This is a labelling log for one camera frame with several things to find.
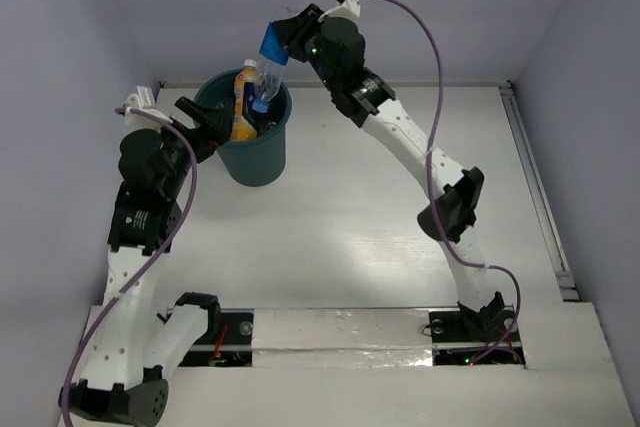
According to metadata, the orange drink bottle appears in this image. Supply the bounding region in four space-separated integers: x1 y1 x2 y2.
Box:
231 59 258 141

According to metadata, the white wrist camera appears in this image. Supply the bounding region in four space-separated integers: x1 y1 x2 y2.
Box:
319 0 361 23
115 86 163 131

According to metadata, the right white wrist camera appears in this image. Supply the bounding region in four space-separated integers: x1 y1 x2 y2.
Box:
319 0 361 23

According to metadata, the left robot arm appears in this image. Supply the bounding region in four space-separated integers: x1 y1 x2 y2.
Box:
59 97 234 426

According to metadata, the blue label water bottle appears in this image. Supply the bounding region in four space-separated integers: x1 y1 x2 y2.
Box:
252 6 300 114

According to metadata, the dark green plastic bin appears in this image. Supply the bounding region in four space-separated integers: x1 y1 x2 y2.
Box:
194 69 292 187

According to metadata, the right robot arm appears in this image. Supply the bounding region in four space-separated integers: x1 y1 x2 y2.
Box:
269 4 504 341

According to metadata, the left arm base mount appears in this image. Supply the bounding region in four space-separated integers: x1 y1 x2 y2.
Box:
179 309 254 367

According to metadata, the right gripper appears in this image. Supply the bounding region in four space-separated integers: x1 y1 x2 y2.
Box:
272 2 339 92

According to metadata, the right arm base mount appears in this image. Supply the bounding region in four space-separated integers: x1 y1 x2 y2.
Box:
421 308 525 366

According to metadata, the aluminium rail right edge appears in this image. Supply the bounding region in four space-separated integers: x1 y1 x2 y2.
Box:
498 83 582 303

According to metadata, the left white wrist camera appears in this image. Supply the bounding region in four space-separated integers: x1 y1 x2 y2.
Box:
115 86 163 131

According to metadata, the silver tape strip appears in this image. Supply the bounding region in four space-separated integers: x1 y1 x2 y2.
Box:
251 308 433 369

